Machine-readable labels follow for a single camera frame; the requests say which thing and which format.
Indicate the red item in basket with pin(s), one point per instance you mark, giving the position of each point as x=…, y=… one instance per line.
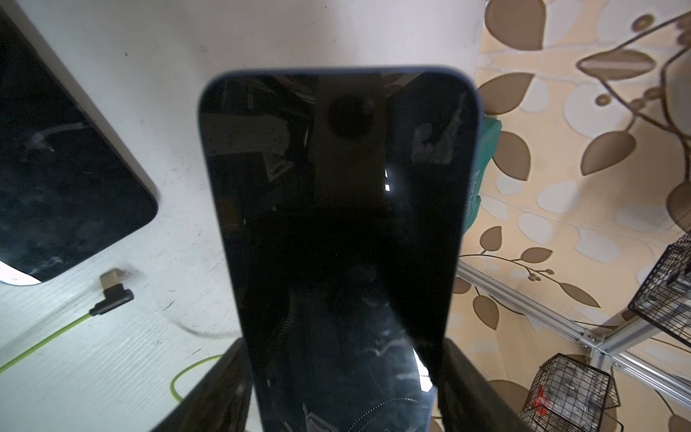
x=542, y=406

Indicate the black wire basket right wall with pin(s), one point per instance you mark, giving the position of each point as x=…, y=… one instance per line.
x=581, y=396

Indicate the blue edged black smartphone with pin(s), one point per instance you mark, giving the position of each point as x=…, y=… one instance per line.
x=340, y=197

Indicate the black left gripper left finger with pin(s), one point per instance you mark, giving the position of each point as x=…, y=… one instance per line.
x=220, y=401

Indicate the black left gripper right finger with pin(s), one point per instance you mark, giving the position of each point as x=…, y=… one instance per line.
x=466, y=400

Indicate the black smartphone on table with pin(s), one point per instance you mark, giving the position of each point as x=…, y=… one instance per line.
x=66, y=194

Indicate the green plastic tool case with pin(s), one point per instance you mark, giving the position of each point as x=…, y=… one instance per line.
x=490, y=130

